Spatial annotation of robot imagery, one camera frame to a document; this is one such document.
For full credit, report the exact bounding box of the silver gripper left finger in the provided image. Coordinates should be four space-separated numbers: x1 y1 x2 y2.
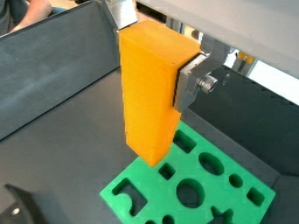
104 0 137 30

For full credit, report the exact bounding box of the person forearm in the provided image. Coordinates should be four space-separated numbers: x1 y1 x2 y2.
12 0 52 32

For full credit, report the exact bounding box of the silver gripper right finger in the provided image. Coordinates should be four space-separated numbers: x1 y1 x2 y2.
172 34 231 112

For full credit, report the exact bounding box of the green shape sorter board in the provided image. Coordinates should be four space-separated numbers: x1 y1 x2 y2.
100 122 276 224

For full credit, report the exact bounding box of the orange rectangular block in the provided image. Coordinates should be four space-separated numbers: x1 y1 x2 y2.
119 20 200 166

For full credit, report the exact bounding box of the black bracket with screw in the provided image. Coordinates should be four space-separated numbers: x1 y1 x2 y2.
0 184 37 224

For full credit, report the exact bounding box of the dark grey enclosure panel right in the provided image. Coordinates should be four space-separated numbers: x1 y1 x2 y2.
189 66 299 176

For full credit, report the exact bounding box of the grey enclosure panel left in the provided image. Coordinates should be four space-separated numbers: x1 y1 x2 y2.
0 1 119 140

